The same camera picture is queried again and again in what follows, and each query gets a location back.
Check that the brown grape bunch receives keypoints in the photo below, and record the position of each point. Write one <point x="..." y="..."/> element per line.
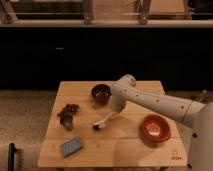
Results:
<point x="69" y="108"/>

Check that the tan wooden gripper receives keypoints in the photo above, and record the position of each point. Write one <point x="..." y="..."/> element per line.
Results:
<point x="116" y="112"/>

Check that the wooden shelf frame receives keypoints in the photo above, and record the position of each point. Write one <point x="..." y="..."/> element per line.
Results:
<point x="107" y="13"/>

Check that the white handled dish brush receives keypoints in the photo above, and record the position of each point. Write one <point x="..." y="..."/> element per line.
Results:
<point x="102" y="123"/>

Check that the dark metal cup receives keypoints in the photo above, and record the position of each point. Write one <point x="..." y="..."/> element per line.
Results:
<point x="67" y="122"/>

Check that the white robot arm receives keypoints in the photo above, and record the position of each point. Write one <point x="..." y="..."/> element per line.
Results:
<point x="196" y="115"/>

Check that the dark brown bowl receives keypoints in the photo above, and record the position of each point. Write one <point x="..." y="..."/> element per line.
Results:
<point x="101" y="93"/>

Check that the red orange bowl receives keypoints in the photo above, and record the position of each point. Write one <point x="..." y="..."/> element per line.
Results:
<point x="155" y="128"/>

